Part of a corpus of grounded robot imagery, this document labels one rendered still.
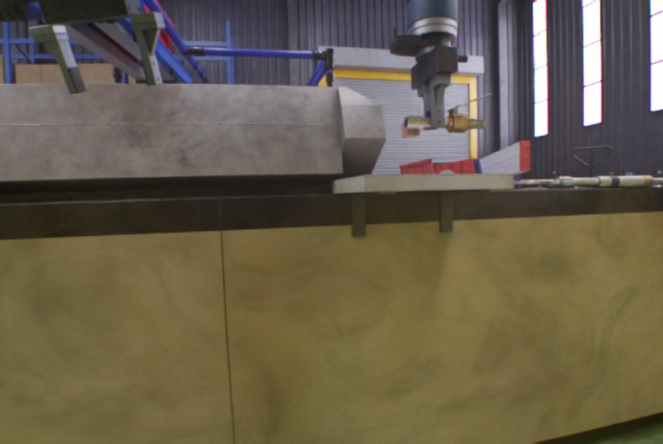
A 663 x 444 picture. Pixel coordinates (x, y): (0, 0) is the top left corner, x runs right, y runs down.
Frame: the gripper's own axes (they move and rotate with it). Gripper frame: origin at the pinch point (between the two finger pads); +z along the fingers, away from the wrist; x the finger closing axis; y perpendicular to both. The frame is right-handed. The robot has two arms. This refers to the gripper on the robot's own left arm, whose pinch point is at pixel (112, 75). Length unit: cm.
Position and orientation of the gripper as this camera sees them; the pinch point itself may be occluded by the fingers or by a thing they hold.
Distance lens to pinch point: 69.3
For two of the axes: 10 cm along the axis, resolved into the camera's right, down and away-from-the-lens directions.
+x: -10.0, 0.7, 0.1
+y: -0.2, -4.8, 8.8
